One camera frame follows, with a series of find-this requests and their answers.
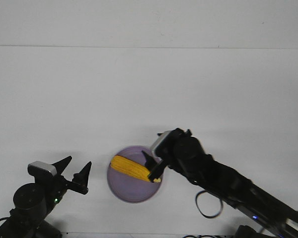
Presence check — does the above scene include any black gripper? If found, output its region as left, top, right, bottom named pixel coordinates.
left=142, top=128, right=196, bottom=180
left=39, top=156, right=92, bottom=198

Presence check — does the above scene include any yellow corn cob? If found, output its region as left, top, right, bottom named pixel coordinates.
left=110, top=155, right=162, bottom=183

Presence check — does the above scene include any purple round plate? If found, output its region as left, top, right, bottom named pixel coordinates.
left=107, top=146, right=162, bottom=203

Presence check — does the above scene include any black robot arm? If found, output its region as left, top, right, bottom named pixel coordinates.
left=0, top=156, right=92, bottom=238
left=143, top=128, right=298, bottom=238

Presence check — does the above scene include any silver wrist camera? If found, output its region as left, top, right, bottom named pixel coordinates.
left=27, top=161, right=57, bottom=177
left=150, top=130, right=173, bottom=158

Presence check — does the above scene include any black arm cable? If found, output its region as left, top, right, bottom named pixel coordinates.
left=195, top=190, right=224, bottom=219

